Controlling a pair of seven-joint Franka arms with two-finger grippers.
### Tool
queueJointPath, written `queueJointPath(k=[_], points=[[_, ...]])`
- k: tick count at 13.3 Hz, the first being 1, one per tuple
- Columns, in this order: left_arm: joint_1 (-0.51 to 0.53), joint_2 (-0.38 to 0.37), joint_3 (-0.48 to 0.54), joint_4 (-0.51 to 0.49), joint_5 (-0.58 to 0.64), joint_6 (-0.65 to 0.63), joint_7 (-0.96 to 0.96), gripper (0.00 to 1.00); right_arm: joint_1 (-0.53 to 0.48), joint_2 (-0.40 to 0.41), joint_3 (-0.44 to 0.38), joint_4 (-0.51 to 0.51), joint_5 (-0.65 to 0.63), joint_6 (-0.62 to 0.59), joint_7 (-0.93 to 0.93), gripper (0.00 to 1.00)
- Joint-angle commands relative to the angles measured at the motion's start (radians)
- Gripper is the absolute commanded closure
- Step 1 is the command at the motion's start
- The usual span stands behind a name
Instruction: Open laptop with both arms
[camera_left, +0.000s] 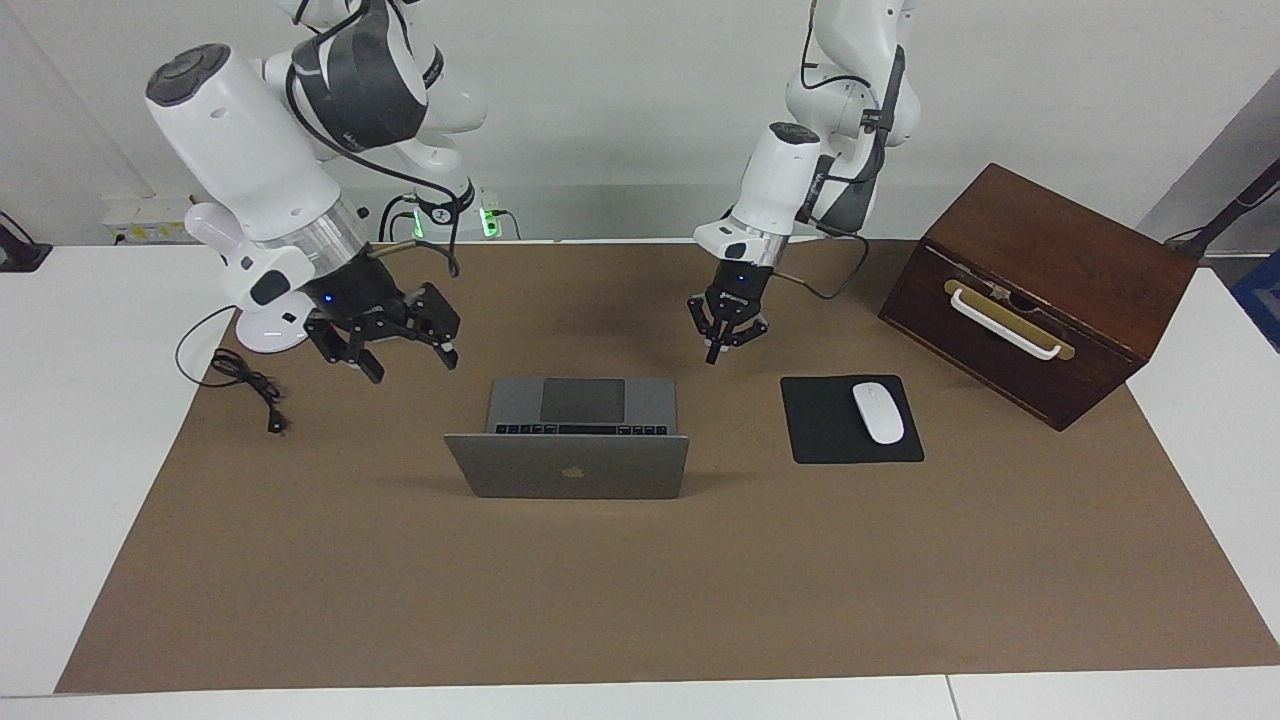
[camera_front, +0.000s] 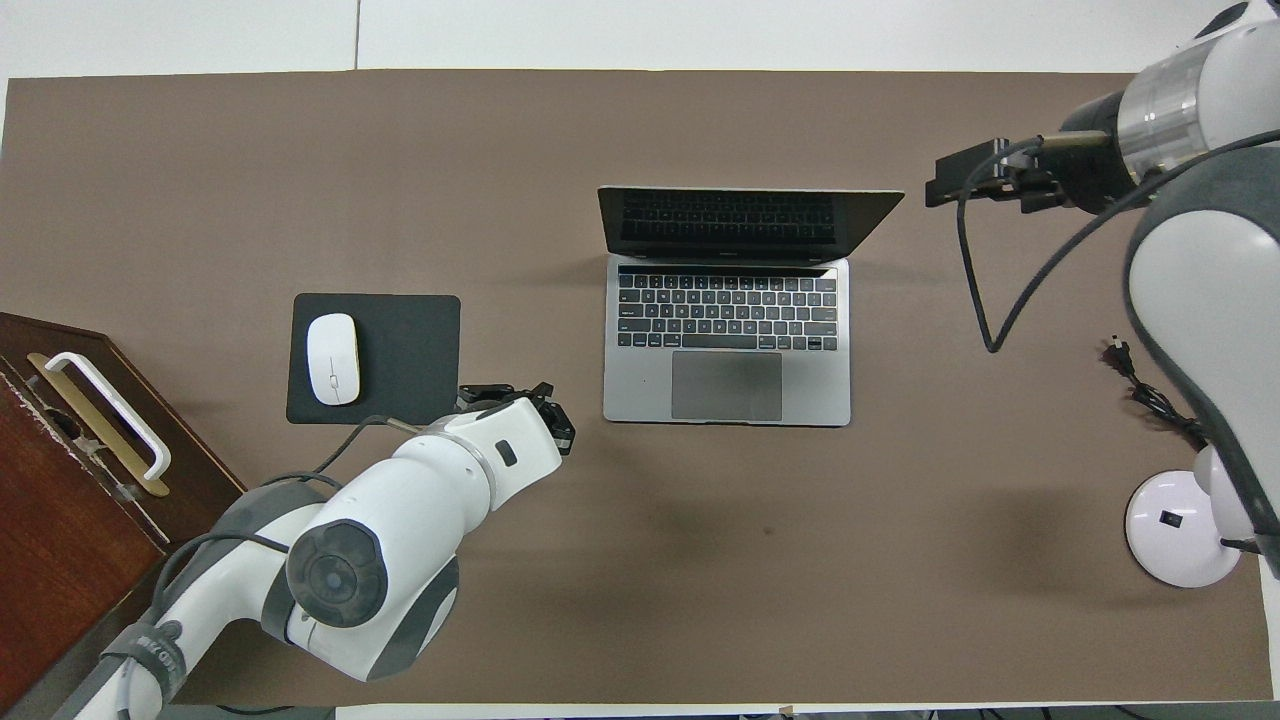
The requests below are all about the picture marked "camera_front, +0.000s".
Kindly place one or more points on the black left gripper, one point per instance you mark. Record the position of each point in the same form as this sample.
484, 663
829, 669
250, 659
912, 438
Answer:
535, 393

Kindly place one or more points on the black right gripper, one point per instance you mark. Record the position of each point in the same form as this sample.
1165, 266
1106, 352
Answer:
1095, 160

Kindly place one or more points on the silver apple laptop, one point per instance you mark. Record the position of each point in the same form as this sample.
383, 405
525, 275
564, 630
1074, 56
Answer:
730, 330

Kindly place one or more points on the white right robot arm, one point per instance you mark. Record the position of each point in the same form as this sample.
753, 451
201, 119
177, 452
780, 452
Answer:
1210, 290

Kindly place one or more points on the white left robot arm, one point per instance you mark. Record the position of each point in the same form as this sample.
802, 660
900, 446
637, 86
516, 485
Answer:
400, 520

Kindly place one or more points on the black mouse pad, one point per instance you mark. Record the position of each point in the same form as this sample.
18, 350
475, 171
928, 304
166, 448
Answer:
405, 360

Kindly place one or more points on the brown table mat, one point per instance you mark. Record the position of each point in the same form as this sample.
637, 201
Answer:
640, 560

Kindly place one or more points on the white computer mouse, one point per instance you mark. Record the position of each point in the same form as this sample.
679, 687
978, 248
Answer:
333, 358

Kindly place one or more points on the white desk lamp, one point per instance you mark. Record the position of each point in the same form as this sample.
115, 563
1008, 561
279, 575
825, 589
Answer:
1175, 530

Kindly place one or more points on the dark wooden box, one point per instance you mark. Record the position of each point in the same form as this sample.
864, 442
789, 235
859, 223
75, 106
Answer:
60, 530

